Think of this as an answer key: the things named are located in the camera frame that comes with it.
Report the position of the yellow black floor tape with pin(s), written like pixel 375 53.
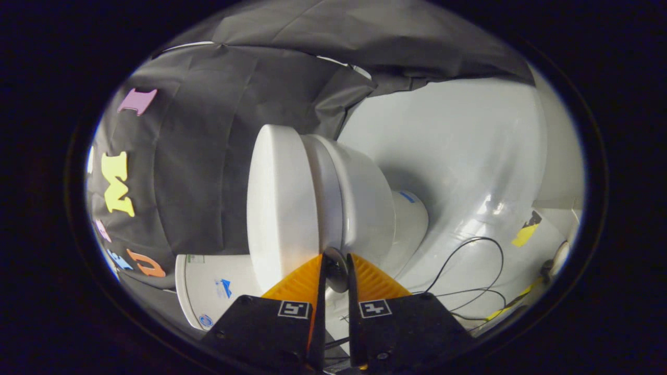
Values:
pixel 526 233

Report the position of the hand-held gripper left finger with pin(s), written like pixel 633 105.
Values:
pixel 319 312

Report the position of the white toilet lid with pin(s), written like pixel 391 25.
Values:
pixel 281 208

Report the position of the black backdrop cloth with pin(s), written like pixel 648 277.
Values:
pixel 198 172

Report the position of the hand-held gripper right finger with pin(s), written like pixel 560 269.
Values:
pixel 354 323

